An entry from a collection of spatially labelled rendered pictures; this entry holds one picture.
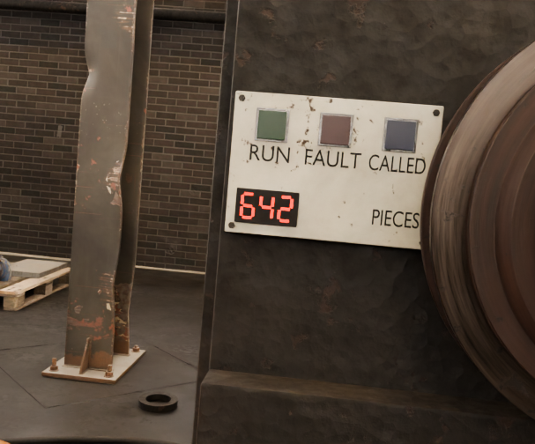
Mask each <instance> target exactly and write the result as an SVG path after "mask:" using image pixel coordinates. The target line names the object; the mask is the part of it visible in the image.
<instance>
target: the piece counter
mask: <svg viewBox="0 0 535 444"><path fill-rule="evenodd" d="M244 195H246V196H253V193H249V192H244ZM244 195H241V204H243V207H251V208H252V204H244V203H243V201H244ZM282 198H285V199H291V197H290V196H282ZM274 199H275V197H272V198H271V206H273V207H274ZM262 204H263V197H262V196H260V203H259V205H262ZM293 204H294V200H293V199H291V202H290V208H293ZM271 206H263V205H262V209H270V208H271ZM243 207H241V208H240V216H242V212H243ZM290 208H283V207H281V210H282V211H290ZM254 215H255V208H252V212H251V217H254ZM251 217H250V216H242V218H247V219H251ZM277 218H278V219H279V222H286V223H288V222H289V220H288V219H280V210H278V217H277Z"/></svg>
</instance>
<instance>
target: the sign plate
mask: <svg viewBox="0 0 535 444"><path fill-rule="evenodd" d="M259 109H262V110H273V111H285V112H287V120H286V139H285V140H274V139H262V138H256V134H257V124H258V113H259ZM443 109H444V107H442V106H430V105H419V104H407V103H396V102H384V101H372V100H349V99H338V98H326V97H314V96H302V95H291V94H279V93H267V92H244V91H236V93H235V103H234V124H233V135H232V146H231V157H230V168H229V179H228V190H227V211H226V222H225V231H226V232H233V233H251V234H261V235H270V236H279V237H289V238H299V239H308V240H318V241H335V242H345V243H355V244H364V245H374V246H384V247H393V248H411V249H420V250H421V248H420V207H421V200H422V195H423V189H424V186H425V181H426V178H427V172H428V169H429V166H430V163H431V160H432V158H433V156H434V153H435V149H436V147H437V145H438V144H439V141H440V139H441V133H442V117H443ZM323 115H341V116H351V117H352V120H351V129H350V138H349V145H338V144H320V138H321V128H322V119H323ZM387 120H398V121H409V122H416V132H415V141H414V150H413V151H404V150H392V149H384V144H385V135H386V126H387ZM244 192H249V193H253V196H246V195H244ZM241 195H244V201H243V203H241ZM260 196H262V197H263V204H262V205H263V206H271V198H272V197H275V199H274V207H273V206H271V208H270V209H262V205H259V203H260ZM282 196H290V197H291V199H293V200H294V204H293V208H290V202H291V199H285V198H282ZM243 204H252V208H255V215H254V217H251V212H252V208H251V207H243ZM241 207H243V212H242V216H250V217H251V219H247V218H242V216H240V208H241ZM281 207H283V208H290V211H282V210H281ZM271 210H273V218H270V216H271ZM278 210H280V219H288V220H289V222H288V223H286V222H279V219H278V218H277V217H278Z"/></svg>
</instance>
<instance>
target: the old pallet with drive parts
mask: <svg viewBox="0 0 535 444"><path fill-rule="evenodd" d="M70 270H71V268H64V269H61V270H59V271H57V272H54V273H52V274H49V275H47V276H45V277H41V278H32V277H14V276H11V280H10V281H9V282H8V281H5V282H4V281H0V296H4V310H7V311H18V310H20V309H22V308H24V307H27V306H29V305H31V304H33V303H34V302H36V301H38V300H41V299H43V298H45V297H47V296H49V295H50V294H52V293H54V292H58V291H60V290H62V289H64V288H66V287H68V286H69V283H70ZM55 278H59V281H58V283H60V284H58V285H54V286H52V284H53V279H55ZM32 288H34V290H33V292H34V295H32V296H30V297H28V298H26V299H25V291H28V290H30V289H32Z"/></svg>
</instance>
